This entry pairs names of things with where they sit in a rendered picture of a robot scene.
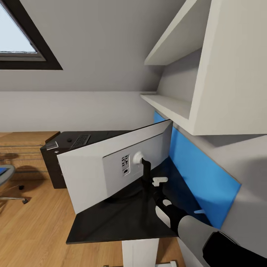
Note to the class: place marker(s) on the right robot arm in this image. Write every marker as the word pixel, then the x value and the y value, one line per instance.
pixel 211 246

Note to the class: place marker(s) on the monitor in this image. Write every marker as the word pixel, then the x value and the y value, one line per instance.
pixel 95 171

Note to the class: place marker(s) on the notebook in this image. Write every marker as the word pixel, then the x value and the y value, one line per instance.
pixel 51 145

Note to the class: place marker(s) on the swivel chair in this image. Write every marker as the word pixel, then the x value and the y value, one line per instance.
pixel 4 177

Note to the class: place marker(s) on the keyboard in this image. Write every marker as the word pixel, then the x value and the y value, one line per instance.
pixel 82 140

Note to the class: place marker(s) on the cabinet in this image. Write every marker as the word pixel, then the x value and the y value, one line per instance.
pixel 22 150
pixel 53 167

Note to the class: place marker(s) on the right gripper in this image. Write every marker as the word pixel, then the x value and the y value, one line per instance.
pixel 149 187

